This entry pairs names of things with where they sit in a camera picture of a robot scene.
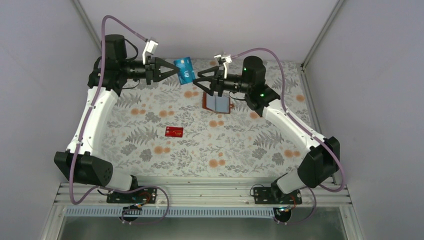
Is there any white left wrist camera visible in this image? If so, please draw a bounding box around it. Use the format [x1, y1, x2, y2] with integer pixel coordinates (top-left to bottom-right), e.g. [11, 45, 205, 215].
[141, 38, 159, 65]

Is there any aluminium rail frame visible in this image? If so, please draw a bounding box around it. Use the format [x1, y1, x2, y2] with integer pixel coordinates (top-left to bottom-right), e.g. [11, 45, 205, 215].
[54, 176, 352, 207]

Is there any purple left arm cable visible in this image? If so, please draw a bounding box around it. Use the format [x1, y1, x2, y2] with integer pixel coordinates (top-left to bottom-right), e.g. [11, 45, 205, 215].
[68, 15, 148, 206]

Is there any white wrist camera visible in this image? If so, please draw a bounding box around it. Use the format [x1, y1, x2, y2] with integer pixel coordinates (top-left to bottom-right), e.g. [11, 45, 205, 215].
[141, 38, 159, 65]
[213, 53, 232, 79]

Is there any red VIP credit card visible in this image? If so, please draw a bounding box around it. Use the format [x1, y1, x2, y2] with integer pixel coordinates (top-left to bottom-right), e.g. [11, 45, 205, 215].
[165, 126, 184, 138]

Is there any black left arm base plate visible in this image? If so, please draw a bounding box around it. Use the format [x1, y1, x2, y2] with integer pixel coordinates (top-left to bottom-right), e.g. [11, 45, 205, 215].
[106, 187, 158, 205]

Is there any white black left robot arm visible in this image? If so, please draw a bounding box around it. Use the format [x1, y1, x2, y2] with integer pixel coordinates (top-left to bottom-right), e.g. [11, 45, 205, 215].
[54, 34, 179, 191]

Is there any grey slotted cable duct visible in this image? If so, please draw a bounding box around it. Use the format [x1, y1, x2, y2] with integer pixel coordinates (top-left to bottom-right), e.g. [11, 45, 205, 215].
[64, 206, 274, 219]

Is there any blue credit card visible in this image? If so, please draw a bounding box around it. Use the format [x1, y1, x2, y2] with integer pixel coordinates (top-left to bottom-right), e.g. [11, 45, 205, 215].
[173, 56, 196, 85]

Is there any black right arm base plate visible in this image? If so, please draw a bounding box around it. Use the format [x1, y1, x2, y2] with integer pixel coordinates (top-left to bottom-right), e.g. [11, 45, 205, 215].
[250, 186, 303, 205]

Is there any brown leather card holder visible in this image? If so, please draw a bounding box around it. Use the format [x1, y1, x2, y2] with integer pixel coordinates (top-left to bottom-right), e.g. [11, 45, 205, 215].
[202, 92, 234, 114]

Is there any floral patterned table mat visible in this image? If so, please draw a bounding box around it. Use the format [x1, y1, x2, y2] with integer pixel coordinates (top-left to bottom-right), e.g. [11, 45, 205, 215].
[101, 75, 304, 177]

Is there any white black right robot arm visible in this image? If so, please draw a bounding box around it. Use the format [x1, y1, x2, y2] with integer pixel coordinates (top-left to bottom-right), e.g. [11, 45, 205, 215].
[193, 55, 341, 198]

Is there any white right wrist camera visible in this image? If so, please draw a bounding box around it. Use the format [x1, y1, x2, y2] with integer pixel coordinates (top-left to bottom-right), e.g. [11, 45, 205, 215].
[213, 53, 232, 79]

